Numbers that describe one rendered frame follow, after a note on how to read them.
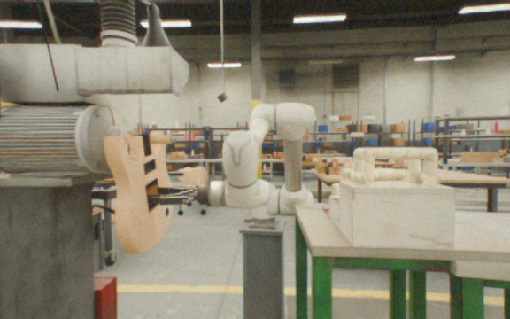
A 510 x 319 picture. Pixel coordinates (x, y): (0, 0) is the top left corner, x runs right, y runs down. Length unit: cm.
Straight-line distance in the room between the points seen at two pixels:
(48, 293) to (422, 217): 123
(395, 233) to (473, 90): 1411
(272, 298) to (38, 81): 157
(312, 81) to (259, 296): 1120
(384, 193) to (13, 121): 119
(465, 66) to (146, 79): 1439
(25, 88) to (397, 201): 125
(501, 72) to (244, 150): 1506
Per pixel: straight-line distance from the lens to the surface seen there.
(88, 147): 104
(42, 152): 114
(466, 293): 105
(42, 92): 120
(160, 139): 103
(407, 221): 87
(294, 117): 130
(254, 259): 175
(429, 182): 89
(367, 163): 82
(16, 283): 131
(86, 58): 102
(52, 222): 117
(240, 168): 79
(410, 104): 1354
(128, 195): 89
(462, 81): 1471
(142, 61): 94
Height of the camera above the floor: 122
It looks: 3 degrees down
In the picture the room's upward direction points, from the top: straight up
